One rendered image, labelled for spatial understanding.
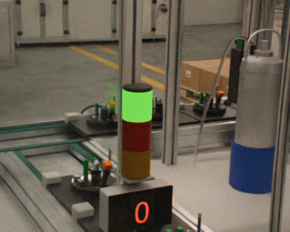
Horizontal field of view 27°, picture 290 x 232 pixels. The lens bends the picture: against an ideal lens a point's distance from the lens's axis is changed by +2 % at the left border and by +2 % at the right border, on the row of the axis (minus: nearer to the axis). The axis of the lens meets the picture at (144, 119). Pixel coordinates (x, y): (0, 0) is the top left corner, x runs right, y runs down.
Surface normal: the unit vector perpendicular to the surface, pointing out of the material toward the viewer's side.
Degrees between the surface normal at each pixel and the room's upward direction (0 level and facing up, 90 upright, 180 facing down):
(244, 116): 90
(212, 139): 90
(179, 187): 0
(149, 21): 90
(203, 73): 90
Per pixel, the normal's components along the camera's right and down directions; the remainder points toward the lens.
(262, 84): -0.16, 0.27
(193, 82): -0.90, 0.10
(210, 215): 0.03, -0.96
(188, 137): 0.46, 0.25
